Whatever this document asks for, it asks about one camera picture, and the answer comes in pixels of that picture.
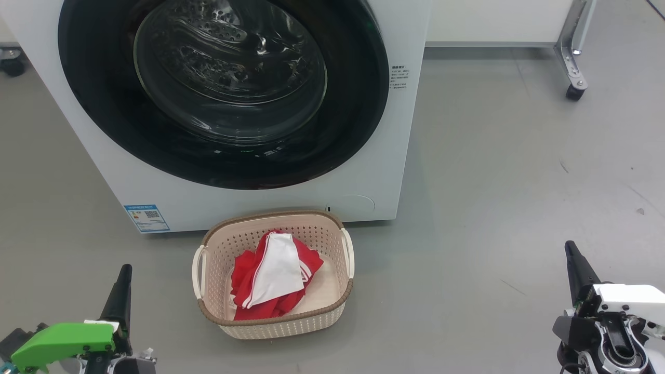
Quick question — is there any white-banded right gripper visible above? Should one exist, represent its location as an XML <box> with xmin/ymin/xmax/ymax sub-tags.
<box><xmin>552</xmin><ymin>240</ymin><xmax>665</xmax><ymax>360</ymax></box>

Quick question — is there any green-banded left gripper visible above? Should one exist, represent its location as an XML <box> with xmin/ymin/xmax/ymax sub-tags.
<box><xmin>10</xmin><ymin>264</ymin><xmax>134</xmax><ymax>374</ymax></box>

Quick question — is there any red and white garment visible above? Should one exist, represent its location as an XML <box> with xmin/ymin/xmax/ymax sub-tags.
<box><xmin>230</xmin><ymin>230</ymin><xmax>325</xmax><ymax>322</ymax></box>

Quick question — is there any black round glass washer door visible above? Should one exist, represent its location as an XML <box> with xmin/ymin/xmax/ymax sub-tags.
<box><xmin>57</xmin><ymin>0</ymin><xmax>391</xmax><ymax>191</ymax></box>

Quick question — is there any cream perforated laundry basket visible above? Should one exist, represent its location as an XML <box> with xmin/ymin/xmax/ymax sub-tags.
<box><xmin>191</xmin><ymin>209</ymin><xmax>356</xmax><ymax>341</ymax></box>

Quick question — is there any white front-load washing machine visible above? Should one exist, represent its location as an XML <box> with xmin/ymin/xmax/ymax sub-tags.
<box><xmin>0</xmin><ymin>0</ymin><xmax>434</xmax><ymax>235</ymax></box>

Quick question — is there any blue energy label sticker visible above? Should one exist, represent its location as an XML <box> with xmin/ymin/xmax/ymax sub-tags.
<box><xmin>124</xmin><ymin>204</ymin><xmax>171</xmax><ymax>233</ymax></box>

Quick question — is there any black caster wheel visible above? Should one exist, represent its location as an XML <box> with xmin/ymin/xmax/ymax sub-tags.
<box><xmin>0</xmin><ymin>46</ymin><xmax>28</xmax><ymax>79</ymax></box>

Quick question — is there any steel perforated washer drum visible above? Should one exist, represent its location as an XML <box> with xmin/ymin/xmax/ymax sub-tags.
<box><xmin>134</xmin><ymin>0</ymin><xmax>328</xmax><ymax>110</ymax></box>

